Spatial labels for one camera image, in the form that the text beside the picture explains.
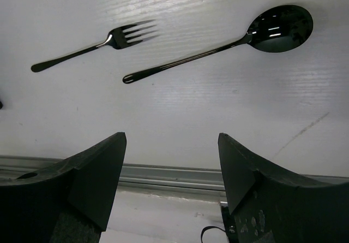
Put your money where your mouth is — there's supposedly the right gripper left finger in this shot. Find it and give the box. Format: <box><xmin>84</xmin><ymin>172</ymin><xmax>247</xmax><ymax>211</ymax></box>
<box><xmin>1</xmin><ymin>132</ymin><xmax>127</xmax><ymax>242</ymax></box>

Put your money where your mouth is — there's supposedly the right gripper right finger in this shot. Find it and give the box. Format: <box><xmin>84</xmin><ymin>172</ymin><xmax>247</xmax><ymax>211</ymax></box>
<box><xmin>218</xmin><ymin>133</ymin><xmax>348</xmax><ymax>242</ymax></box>

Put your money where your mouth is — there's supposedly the black fork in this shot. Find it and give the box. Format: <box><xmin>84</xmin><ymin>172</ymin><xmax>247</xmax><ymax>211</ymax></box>
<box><xmin>31</xmin><ymin>20</ymin><xmax>157</xmax><ymax>73</ymax></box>

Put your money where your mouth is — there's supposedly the black spoon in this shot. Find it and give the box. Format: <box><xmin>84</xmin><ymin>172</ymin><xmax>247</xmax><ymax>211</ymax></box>
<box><xmin>122</xmin><ymin>4</ymin><xmax>314</xmax><ymax>84</ymax></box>

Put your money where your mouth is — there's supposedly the aluminium table frame rail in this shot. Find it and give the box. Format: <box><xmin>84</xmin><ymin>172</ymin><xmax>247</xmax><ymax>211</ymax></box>
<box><xmin>0</xmin><ymin>155</ymin><xmax>349</xmax><ymax>197</ymax></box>

